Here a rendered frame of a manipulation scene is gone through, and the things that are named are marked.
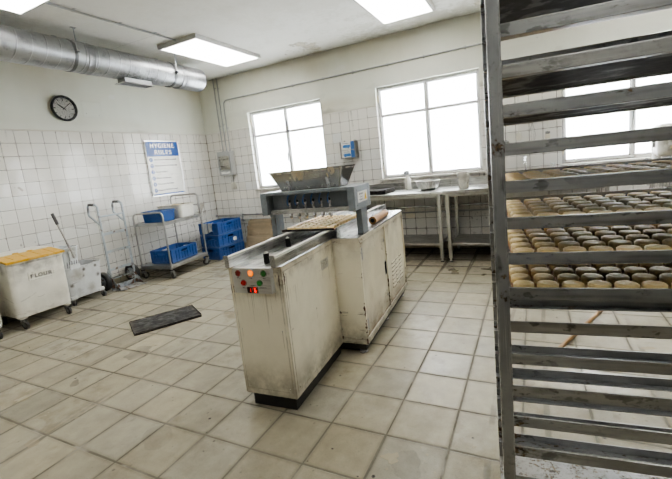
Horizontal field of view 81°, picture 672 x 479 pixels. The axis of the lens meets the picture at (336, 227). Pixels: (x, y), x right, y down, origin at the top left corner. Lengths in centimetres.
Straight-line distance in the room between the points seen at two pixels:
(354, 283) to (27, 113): 455
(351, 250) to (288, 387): 93
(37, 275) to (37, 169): 141
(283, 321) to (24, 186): 426
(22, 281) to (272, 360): 335
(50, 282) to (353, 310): 350
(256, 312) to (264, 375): 37
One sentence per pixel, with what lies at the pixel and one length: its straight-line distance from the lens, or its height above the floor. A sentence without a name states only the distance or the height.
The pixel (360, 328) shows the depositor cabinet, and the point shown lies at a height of 20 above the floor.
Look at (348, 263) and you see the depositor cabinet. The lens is 265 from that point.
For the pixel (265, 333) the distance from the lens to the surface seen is 225.
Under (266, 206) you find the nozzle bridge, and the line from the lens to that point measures 284.
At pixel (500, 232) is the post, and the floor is 113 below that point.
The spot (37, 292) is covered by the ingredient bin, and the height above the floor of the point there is 34.
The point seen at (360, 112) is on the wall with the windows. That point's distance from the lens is 597.
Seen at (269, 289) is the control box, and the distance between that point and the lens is 209.
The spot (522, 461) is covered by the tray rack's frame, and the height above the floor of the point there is 15.
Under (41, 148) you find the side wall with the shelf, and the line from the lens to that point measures 597.
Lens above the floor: 133
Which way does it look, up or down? 9 degrees down
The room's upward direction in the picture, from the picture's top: 6 degrees counter-clockwise
